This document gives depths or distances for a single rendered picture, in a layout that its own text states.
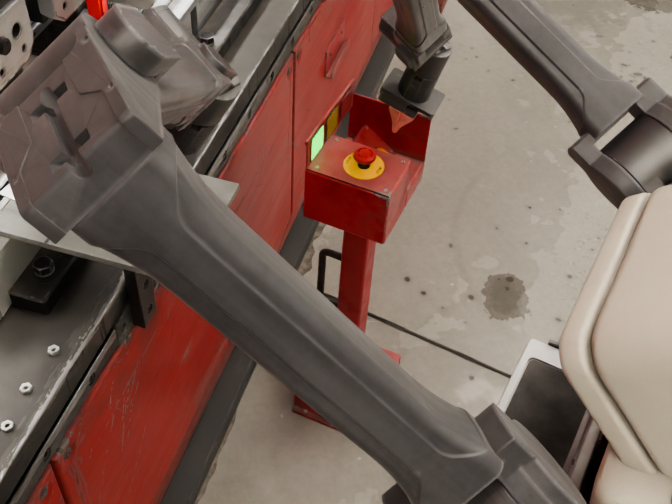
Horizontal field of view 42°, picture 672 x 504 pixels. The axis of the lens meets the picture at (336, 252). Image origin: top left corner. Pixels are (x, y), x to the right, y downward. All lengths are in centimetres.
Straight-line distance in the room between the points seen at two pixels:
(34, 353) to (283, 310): 74
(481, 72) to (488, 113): 23
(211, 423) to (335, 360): 158
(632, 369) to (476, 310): 176
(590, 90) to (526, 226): 173
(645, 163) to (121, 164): 58
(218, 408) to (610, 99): 140
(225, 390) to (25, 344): 98
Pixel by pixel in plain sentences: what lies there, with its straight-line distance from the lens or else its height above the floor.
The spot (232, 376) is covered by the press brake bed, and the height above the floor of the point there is 5.
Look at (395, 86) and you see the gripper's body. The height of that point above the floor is 90.
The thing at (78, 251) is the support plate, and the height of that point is 100.
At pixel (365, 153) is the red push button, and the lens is 152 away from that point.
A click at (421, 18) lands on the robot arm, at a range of 126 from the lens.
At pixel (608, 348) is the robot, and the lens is 63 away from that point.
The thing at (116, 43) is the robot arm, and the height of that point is 153.
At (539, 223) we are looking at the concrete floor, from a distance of 264.
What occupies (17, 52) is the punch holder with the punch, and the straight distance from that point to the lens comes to 110.
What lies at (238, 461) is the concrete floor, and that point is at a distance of 207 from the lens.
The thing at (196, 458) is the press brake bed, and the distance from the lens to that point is 203.
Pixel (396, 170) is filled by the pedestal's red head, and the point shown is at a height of 78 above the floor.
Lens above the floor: 180
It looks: 47 degrees down
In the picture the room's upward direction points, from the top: 4 degrees clockwise
